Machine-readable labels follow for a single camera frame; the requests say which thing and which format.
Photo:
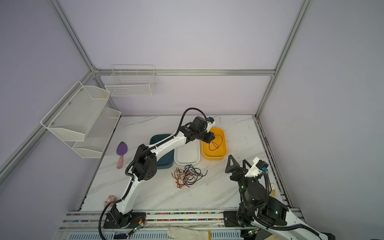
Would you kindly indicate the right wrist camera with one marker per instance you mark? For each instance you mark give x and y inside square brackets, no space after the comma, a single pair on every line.
[258,168]

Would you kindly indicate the beige cloth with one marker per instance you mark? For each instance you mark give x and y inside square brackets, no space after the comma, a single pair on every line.
[274,237]

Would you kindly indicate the white plastic bin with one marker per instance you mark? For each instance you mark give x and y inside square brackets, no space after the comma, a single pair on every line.
[188,154]

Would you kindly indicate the purple pink spatula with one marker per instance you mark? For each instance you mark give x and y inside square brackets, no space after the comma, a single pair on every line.
[122,149]

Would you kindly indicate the yellow plastic bin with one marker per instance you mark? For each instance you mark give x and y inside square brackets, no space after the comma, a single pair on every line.
[216,150]

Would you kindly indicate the teal plastic bin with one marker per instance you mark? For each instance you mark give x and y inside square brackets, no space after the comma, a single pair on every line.
[167,160]

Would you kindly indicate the small pink toy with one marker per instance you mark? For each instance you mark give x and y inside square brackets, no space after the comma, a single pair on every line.
[111,198]

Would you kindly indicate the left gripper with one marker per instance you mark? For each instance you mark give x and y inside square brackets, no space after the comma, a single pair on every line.
[209,138]

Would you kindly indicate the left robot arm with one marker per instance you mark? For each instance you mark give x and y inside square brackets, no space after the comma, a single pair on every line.
[193,125]

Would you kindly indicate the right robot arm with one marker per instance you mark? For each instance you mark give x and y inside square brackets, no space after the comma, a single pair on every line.
[258,209]

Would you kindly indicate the white mesh two-tier shelf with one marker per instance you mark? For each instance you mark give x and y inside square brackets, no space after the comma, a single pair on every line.
[83,121]

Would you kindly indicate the white wire basket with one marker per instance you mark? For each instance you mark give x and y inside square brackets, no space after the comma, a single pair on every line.
[131,81]

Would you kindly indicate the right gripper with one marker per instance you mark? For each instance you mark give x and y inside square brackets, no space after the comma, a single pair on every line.
[239,171]

